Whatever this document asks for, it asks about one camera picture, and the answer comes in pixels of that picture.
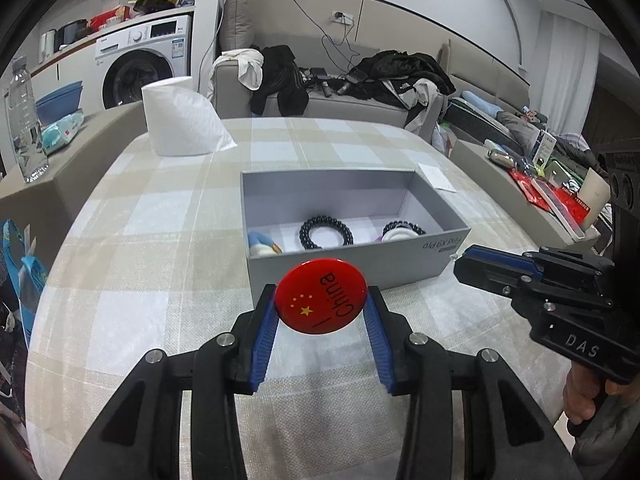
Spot black jacket pile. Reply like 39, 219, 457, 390
347, 50, 457, 107

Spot black spiral hair tie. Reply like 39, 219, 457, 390
299, 215, 355, 252

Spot red round badge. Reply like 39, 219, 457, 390
275, 259, 371, 336

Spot clear water bottle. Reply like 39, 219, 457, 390
4, 57, 50, 184

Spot black power cable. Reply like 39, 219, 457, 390
252, 0, 368, 73

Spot grey cardboard box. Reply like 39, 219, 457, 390
240, 169, 473, 302

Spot white shirt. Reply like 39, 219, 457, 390
214, 48, 265, 92

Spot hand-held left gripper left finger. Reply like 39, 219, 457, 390
60, 283, 281, 480

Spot person's right hand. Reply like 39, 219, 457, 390
562, 364, 610, 437

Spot blue plastic basin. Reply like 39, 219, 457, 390
34, 80, 84, 122

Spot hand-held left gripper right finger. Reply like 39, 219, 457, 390
362, 285, 577, 480

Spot white pillow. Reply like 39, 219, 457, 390
141, 75, 239, 157

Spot beige sofa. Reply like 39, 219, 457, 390
209, 51, 447, 142

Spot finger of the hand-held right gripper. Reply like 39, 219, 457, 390
461, 244, 546, 282
453, 257, 528, 303

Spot white paper note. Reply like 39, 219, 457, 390
417, 163, 457, 194

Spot black bead bracelet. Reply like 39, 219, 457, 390
381, 220, 427, 242

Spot white washing machine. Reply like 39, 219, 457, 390
94, 13, 194, 111

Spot blue bag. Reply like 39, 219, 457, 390
2, 218, 49, 332

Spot grey cushion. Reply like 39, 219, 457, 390
219, 0, 254, 54

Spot red booklets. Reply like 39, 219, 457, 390
509, 166, 592, 232

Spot black clothing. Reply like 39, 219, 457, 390
249, 44, 310, 116

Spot wet wipes packet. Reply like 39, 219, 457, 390
40, 110, 86, 154

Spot black and white jacket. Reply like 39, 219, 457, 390
385, 77, 446, 133

